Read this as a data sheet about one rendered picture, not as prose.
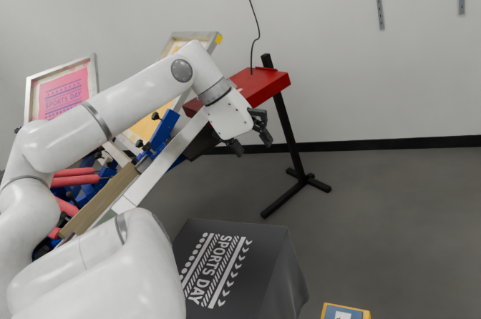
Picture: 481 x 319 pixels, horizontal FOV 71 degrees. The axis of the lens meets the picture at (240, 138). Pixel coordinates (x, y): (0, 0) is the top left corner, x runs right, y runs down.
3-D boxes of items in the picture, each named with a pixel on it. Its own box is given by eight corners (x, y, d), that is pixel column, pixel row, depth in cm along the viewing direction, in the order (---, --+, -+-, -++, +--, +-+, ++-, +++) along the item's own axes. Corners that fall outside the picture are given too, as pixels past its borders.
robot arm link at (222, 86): (187, 101, 77) (195, 111, 78) (214, 86, 72) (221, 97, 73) (202, 86, 83) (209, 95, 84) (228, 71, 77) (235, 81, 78)
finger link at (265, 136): (251, 126, 77) (267, 148, 79) (262, 121, 75) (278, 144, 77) (256, 119, 79) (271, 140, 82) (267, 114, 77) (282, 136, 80)
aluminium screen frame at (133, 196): (237, 86, 110) (229, 78, 109) (125, 220, 67) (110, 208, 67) (145, 180, 163) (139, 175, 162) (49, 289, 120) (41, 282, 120)
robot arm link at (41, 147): (28, 254, 56) (14, 222, 67) (134, 177, 66) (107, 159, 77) (-45, 182, 48) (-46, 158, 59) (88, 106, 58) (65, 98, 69)
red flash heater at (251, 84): (251, 79, 263) (246, 64, 257) (292, 86, 227) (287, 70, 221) (187, 118, 240) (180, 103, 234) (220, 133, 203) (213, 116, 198)
